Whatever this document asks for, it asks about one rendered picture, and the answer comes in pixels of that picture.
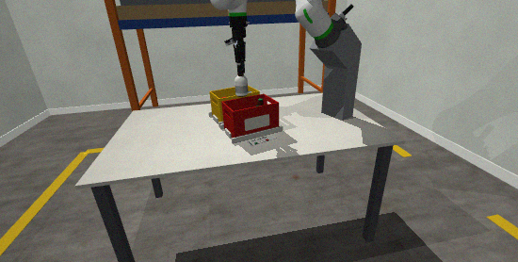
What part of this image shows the yellow divided crate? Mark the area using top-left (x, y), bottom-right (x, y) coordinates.
top-left (209, 86), bottom-right (256, 122)

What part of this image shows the white paper pick list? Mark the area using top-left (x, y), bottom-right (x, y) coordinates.
top-left (247, 135), bottom-right (276, 146)

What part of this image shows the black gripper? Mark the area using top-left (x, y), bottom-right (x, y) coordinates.
top-left (232, 27), bottom-right (246, 74)

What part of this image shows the red crate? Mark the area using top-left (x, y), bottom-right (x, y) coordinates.
top-left (221, 94), bottom-right (279, 138)

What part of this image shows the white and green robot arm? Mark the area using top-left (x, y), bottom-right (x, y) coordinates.
top-left (210, 0), bottom-right (354, 48)

